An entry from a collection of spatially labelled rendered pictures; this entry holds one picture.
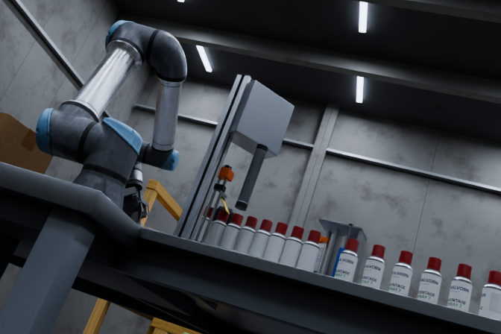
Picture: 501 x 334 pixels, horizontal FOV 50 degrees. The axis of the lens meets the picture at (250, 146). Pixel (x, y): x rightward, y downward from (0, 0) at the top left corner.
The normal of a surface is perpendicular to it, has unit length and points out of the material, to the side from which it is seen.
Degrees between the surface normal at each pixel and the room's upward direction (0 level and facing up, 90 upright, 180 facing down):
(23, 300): 90
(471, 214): 90
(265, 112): 90
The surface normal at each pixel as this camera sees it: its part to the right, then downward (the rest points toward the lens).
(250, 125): 0.54, -0.15
